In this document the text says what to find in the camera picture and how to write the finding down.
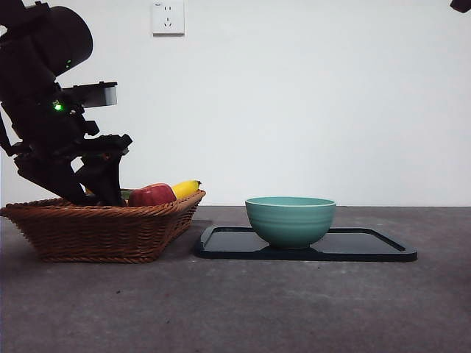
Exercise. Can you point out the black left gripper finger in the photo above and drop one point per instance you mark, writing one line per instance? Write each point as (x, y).
(106, 176)
(48, 176)

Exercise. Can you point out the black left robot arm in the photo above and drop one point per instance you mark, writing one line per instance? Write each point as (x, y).
(40, 40)

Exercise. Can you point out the teal ceramic bowl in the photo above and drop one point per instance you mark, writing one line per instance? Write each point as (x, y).
(290, 224)

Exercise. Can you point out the white wall socket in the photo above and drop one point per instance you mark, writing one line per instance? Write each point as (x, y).
(168, 18)

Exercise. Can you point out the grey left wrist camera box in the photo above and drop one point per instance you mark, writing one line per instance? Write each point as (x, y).
(108, 96)

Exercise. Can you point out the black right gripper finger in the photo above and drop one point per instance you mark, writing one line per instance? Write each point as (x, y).
(463, 4)

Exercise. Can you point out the red apple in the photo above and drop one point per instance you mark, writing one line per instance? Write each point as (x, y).
(152, 195)

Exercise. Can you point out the black rectangular tray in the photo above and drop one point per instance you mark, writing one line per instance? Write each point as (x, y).
(228, 244)

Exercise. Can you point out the green avocado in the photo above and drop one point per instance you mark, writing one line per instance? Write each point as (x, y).
(126, 194)

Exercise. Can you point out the brown wicker basket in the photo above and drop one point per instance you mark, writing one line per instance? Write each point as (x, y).
(99, 235)

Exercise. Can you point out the yellow banana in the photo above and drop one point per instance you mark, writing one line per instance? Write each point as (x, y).
(185, 188)

